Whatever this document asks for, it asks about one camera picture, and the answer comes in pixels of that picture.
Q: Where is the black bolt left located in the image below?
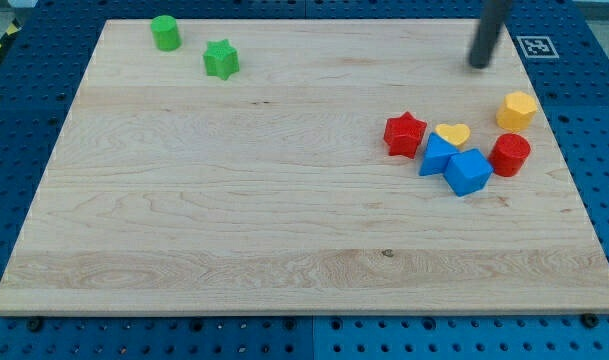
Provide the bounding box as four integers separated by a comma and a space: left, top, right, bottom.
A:
26, 317, 43, 333

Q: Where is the yellow heart block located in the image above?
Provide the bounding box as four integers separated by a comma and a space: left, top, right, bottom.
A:
435, 123, 471, 148

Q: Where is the green cylinder block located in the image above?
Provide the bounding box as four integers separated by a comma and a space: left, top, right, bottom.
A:
150, 15, 182, 51

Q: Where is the light wooden board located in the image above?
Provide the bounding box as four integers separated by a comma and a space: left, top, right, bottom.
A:
0, 19, 609, 317

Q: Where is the white fiducial marker tag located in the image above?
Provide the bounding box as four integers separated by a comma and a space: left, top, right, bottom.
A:
517, 35, 559, 59

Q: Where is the red star block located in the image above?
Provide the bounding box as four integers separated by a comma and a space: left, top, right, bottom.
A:
383, 112, 427, 159

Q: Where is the black bolt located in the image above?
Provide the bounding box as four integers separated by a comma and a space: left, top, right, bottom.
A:
580, 313, 600, 329
26, 317, 43, 333

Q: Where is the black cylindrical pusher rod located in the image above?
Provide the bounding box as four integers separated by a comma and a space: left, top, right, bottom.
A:
468, 0, 513, 69

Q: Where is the yellow hexagon block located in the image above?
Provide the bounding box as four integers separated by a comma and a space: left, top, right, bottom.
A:
496, 91, 538, 132

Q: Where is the blue cube block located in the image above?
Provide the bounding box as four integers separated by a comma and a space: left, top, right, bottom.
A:
443, 149, 493, 197

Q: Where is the blue triangle block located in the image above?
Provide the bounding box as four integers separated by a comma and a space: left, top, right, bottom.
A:
419, 132, 459, 176

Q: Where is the black bolt right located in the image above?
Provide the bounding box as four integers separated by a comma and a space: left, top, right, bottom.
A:
580, 313, 600, 329

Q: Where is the red cylinder block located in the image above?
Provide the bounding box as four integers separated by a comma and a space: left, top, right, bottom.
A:
488, 133, 531, 177

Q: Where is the green star block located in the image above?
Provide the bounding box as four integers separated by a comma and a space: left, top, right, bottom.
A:
203, 39, 240, 80

